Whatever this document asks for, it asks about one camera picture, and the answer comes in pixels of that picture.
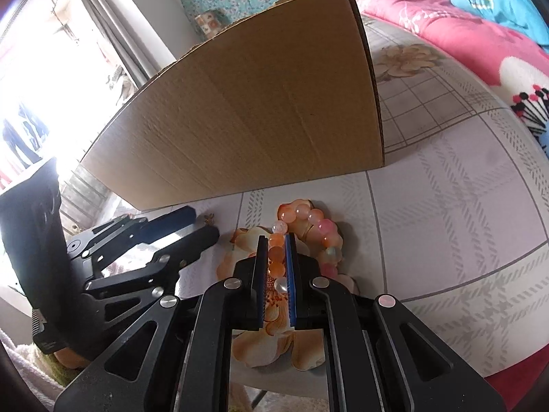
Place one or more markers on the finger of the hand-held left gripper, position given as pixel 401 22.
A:
pixel 193 244
pixel 167 225

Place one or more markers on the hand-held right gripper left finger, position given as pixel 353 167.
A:
pixel 258 292

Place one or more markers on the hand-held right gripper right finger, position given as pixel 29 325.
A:
pixel 292 283

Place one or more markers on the brown cardboard box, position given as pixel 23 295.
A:
pixel 240 116

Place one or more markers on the person's left hand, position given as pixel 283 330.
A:
pixel 68 357

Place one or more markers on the white fluffy cloth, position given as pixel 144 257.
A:
pixel 17 360

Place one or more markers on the green fluffy cloth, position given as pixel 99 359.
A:
pixel 60 378

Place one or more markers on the small patterned box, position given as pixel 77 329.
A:
pixel 210 21

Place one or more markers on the grey curtain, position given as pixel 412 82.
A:
pixel 116 21

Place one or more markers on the red cloth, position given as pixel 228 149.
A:
pixel 523 386

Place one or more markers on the pink floral blanket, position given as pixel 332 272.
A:
pixel 450 38

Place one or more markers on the blue printed blanket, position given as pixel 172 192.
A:
pixel 502 0

